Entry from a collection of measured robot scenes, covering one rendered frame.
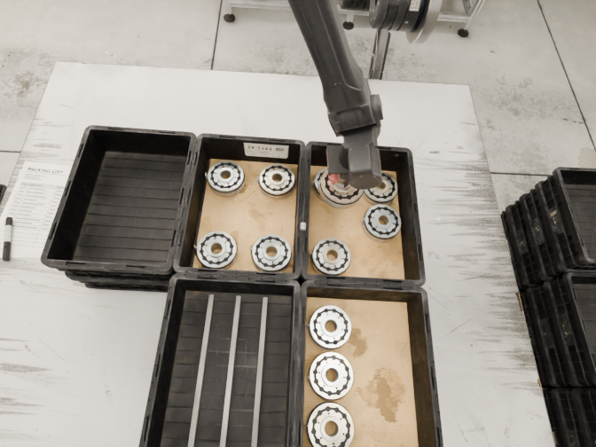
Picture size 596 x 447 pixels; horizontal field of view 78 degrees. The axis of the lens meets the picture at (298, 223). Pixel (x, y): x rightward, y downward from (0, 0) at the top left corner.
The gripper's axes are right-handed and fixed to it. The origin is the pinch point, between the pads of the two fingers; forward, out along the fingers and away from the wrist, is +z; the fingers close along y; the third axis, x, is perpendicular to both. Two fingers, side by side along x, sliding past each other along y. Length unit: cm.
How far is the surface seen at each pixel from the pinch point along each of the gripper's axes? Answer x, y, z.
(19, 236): 1, -91, 36
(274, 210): 2.6, -15.3, 22.4
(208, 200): 6.0, -33.7, 22.8
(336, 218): -0.2, 2.2, 22.1
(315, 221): -0.9, -3.9, 22.2
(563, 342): -35, 94, 65
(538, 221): 14, 97, 62
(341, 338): -33.0, 0.0, 18.0
